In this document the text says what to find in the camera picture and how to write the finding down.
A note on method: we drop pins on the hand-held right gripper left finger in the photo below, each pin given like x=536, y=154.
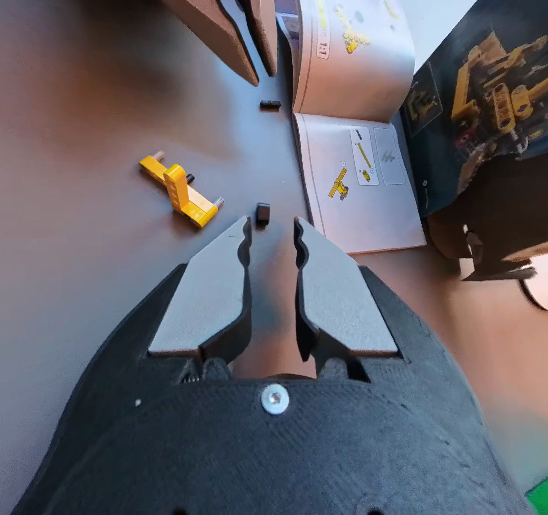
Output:
x=205, y=296

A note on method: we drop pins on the green plastic bin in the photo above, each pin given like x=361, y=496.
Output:
x=538, y=500

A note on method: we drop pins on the yellow lego beam assembly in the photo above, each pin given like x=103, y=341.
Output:
x=182, y=189

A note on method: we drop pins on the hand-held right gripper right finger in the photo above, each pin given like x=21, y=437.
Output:
x=342, y=301

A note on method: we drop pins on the dark lego set box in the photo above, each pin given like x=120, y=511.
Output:
x=483, y=95

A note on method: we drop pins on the black lego pin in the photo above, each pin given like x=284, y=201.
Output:
x=270, y=104

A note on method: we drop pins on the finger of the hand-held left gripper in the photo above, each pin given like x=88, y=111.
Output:
x=201, y=14
x=261, y=9

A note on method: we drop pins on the lego instruction booklet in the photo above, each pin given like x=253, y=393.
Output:
x=342, y=78

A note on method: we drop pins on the black lego connector block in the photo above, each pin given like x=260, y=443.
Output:
x=263, y=214

